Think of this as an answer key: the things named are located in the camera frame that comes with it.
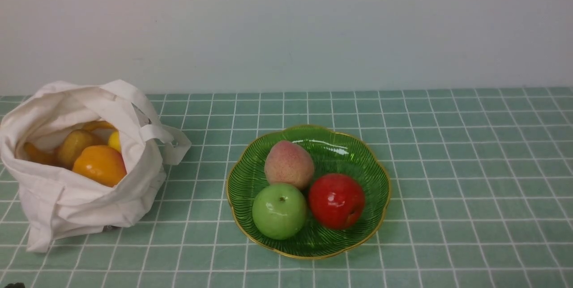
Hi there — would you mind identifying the yellow-brown pear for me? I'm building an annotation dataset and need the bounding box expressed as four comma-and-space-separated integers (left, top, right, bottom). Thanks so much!
55, 129, 105, 170

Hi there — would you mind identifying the orange fruit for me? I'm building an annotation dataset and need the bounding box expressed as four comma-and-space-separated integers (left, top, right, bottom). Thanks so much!
23, 142, 59, 166
72, 145, 127, 187

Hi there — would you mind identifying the green checkered tablecloth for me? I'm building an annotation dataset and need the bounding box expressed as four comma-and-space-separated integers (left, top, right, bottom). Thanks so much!
0, 87, 573, 288

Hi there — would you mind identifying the green apple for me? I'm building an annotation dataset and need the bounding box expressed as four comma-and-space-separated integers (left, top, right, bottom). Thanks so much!
252, 183, 308, 240

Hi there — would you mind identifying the yellow lemon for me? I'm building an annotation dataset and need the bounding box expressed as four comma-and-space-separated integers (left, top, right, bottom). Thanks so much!
107, 130, 122, 153

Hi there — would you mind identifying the red apple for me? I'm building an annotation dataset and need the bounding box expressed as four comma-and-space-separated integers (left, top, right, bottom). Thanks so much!
308, 173, 366, 230

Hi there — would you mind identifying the white cloth tote bag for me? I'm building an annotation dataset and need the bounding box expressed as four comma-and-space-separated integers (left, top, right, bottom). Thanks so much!
1, 80, 192, 253

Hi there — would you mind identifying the green glass fruit plate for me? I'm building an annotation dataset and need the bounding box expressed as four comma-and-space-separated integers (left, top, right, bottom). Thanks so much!
226, 125, 392, 260

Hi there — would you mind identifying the pink peach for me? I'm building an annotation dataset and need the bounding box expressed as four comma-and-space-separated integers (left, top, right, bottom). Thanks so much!
264, 140, 315, 190

